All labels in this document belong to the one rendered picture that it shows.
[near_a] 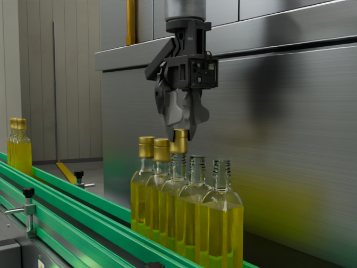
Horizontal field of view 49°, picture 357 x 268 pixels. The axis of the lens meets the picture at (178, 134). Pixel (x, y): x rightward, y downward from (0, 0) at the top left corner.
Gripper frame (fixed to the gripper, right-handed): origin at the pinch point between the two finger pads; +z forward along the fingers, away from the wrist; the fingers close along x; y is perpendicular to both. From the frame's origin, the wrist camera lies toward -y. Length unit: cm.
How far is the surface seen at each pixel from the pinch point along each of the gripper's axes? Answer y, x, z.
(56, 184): -76, 2, 24
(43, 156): -694, 186, 102
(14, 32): -493, 92, -93
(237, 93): 3.3, 12.1, -7.7
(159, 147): -4.7, -1.3, 3.0
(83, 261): -14.4, -13.5, 26.4
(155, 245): -1.6, -4.1, 21.2
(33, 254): -41, -16, 33
